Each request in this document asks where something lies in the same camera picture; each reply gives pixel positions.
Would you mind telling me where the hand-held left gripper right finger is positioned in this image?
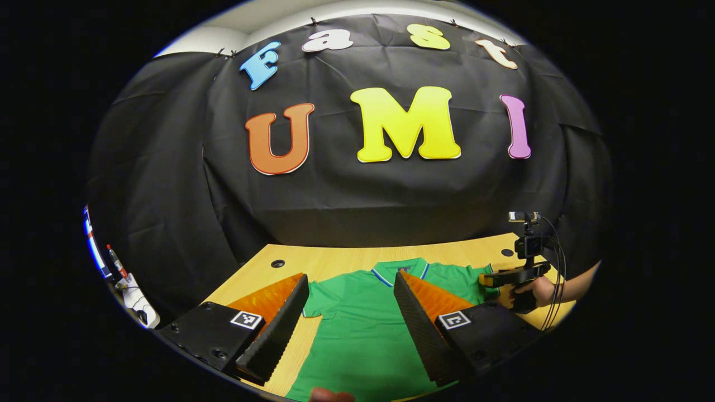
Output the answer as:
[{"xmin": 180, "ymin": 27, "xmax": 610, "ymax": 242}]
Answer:
[{"xmin": 393, "ymin": 271, "xmax": 542, "ymax": 387}]

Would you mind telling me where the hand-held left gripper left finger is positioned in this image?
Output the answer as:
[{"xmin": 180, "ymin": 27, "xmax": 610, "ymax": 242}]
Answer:
[{"xmin": 156, "ymin": 272, "xmax": 311, "ymax": 386}]

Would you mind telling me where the green T-shirt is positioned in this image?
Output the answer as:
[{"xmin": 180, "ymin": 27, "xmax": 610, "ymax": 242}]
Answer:
[{"xmin": 285, "ymin": 258, "xmax": 501, "ymax": 402}]

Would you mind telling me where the white device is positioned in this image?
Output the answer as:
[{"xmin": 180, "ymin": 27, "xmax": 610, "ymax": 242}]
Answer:
[{"xmin": 115, "ymin": 272, "xmax": 161, "ymax": 329}]

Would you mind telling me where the white and blue panel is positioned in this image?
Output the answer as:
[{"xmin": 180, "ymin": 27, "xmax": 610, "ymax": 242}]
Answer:
[{"xmin": 83, "ymin": 205, "xmax": 112, "ymax": 280}]

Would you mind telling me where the black camera cable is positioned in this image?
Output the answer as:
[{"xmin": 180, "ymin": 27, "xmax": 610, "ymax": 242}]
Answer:
[{"xmin": 539, "ymin": 217, "xmax": 566, "ymax": 331}]

